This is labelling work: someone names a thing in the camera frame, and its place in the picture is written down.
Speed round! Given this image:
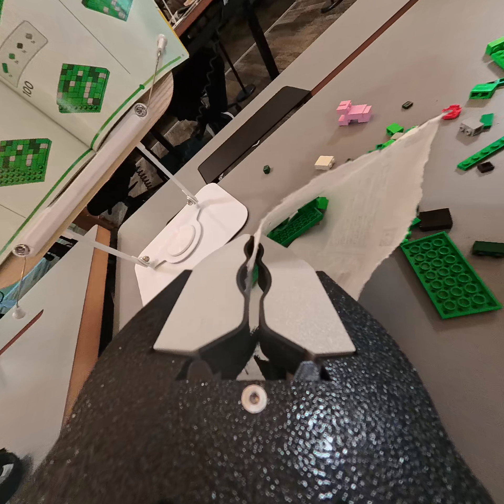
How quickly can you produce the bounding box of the green hinge plate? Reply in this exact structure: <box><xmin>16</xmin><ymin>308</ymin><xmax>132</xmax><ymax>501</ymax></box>
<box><xmin>469</xmin><ymin>77</ymin><xmax>504</xmax><ymax>99</ymax></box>

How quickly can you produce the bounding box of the black flat brick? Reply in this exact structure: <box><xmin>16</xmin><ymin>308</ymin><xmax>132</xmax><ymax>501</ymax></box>
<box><xmin>417</xmin><ymin>207</ymin><xmax>454</xmax><ymax>232</ymax></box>

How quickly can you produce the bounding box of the green brick plate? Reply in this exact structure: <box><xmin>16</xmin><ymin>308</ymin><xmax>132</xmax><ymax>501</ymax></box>
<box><xmin>266</xmin><ymin>203</ymin><xmax>327</xmax><ymax>248</ymax></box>

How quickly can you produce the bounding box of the pink toy pig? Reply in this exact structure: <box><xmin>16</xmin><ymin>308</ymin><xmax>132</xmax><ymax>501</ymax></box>
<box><xmin>336</xmin><ymin>100</ymin><xmax>373</xmax><ymax>127</ymax></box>

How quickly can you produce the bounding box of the white book stand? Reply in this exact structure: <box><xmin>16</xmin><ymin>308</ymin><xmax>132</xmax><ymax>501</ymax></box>
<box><xmin>0</xmin><ymin>33</ymin><xmax>249</xmax><ymax>320</ymax></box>

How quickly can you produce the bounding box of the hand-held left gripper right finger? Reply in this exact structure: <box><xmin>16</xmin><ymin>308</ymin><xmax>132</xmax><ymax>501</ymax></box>
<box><xmin>255</xmin><ymin>258</ymin><xmax>357</xmax><ymax>379</ymax></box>

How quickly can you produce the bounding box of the grey brick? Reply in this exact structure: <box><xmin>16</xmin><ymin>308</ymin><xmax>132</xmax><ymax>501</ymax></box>
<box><xmin>459</xmin><ymin>118</ymin><xmax>486</xmax><ymax>137</ymax></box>

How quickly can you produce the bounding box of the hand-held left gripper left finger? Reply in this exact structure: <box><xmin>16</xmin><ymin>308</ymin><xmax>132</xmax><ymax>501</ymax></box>
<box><xmin>153</xmin><ymin>234</ymin><xmax>260</xmax><ymax>379</ymax></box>

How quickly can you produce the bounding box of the long green plate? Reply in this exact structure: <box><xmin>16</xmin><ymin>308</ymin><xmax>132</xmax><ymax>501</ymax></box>
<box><xmin>456</xmin><ymin>135</ymin><xmax>504</xmax><ymax>171</ymax></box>

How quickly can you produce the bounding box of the white torn paper bag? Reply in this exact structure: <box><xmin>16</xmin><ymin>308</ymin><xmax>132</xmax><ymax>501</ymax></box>
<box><xmin>244</xmin><ymin>114</ymin><xmax>444</xmax><ymax>303</ymax></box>

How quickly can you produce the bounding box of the long black coiled cable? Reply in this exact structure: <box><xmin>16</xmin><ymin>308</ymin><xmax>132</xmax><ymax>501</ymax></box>
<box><xmin>196</xmin><ymin>49</ymin><xmax>223</xmax><ymax>133</ymax></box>

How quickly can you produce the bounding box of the grey desk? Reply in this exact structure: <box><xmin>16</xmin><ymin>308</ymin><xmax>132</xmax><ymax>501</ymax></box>
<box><xmin>116</xmin><ymin>0</ymin><xmax>504</xmax><ymax>504</ymax></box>

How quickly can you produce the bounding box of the background wood edged desk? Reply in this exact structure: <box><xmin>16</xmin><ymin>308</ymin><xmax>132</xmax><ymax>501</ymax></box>
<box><xmin>169</xmin><ymin>0</ymin><xmax>301</xmax><ymax>107</ymax></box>

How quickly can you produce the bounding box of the building instruction booklet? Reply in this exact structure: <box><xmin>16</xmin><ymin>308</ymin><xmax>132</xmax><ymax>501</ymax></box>
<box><xmin>0</xmin><ymin>0</ymin><xmax>190</xmax><ymax>264</ymax></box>

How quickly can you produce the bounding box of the large green studded plate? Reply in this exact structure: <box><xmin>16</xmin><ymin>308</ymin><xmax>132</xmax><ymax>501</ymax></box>
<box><xmin>400</xmin><ymin>231</ymin><xmax>503</xmax><ymax>320</ymax></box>

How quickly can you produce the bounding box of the short black coiled cable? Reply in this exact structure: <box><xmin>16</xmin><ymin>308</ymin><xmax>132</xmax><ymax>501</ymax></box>
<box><xmin>134</xmin><ymin>163</ymin><xmax>154</xmax><ymax>190</ymax></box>

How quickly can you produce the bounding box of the dark green brick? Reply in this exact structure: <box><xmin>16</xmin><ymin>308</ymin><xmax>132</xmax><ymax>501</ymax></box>
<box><xmin>471</xmin><ymin>240</ymin><xmax>504</xmax><ymax>258</ymax></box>

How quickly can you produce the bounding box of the neighbouring wood edged desk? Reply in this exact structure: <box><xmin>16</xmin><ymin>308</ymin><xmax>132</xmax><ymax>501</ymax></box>
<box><xmin>0</xmin><ymin>224</ymin><xmax>111</xmax><ymax>471</ymax></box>

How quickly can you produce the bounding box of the person's black shoe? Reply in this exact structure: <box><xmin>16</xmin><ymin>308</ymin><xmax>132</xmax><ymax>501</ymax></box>
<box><xmin>0</xmin><ymin>448</ymin><xmax>25</xmax><ymax>501</ymax></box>

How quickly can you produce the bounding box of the black desk cable flap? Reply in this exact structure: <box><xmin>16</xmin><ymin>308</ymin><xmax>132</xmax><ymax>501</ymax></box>
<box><xmin>198</xmin><ymin>86</ymin><xmax>312</xmax><ymax>184</ymax></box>

